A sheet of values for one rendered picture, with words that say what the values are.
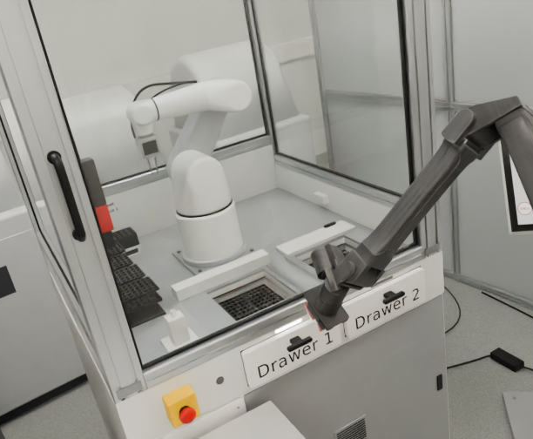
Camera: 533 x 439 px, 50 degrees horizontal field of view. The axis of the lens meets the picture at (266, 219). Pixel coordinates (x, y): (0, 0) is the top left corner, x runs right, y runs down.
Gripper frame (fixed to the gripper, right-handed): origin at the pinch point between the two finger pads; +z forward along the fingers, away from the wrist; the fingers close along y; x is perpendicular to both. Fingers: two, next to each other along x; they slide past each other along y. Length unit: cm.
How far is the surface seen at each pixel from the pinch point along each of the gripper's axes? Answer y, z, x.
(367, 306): 1.4, 11.6, -20.9
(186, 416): -2.6, 9.2, 37.3
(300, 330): 3.4, 9.3, 1.4
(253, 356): 3.1, 10.1, 15.6
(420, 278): 1.3, 11.1, -40.4
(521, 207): 3, -1, -77
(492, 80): 75, 34, -160
